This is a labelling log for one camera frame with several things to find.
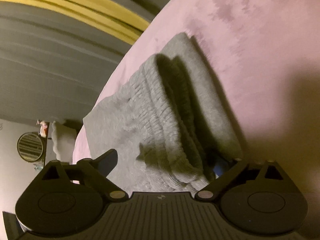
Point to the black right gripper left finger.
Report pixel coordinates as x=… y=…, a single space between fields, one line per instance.
x=95 y=172

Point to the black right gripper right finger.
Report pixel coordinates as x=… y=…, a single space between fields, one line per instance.
x=226 y=172

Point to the grey sweatpants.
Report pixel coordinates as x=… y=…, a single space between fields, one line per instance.
x=167 y=124

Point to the white folded cloth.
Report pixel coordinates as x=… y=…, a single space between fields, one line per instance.
x=63 y=139

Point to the round black fan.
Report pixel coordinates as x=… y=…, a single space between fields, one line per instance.
x=30 y=147

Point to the grey-green curtain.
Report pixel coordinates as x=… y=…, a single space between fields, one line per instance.
x=57 y=55

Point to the pink plush bed blanket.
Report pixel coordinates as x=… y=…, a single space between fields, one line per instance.
x=263 y=56

